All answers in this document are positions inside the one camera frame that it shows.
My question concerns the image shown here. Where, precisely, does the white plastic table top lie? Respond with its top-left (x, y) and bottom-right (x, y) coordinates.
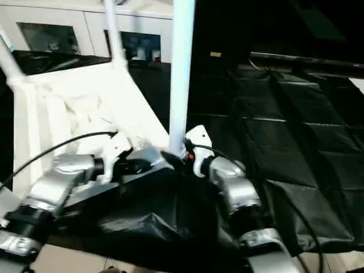
top-left (11, 61), bottom-right (171, 205)

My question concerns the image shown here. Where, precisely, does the black glossy mat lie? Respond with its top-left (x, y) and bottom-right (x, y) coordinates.
top-left (0, 48), bottom-right (364, 265)

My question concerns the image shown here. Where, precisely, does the black flat monitor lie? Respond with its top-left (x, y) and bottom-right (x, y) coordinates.
top-left (249, 0), bottom-right (364, 71)

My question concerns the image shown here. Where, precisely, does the white glass door cabinet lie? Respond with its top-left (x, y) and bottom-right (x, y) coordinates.
top-left (0, 0), bottom-right (174, 62)

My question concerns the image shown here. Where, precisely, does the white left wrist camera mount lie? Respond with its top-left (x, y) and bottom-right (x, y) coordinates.
top-left (101, 132), bottom-right (134, 184)

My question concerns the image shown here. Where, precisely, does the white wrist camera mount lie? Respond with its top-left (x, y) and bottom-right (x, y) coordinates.
top-left (184, 124), bottom-right (214, 177)
top-left (101, 132), bottom-right (134, 184)

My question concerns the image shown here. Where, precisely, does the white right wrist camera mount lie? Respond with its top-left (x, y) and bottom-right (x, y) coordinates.
top-left (184, 124), bottom-right (214, 177)

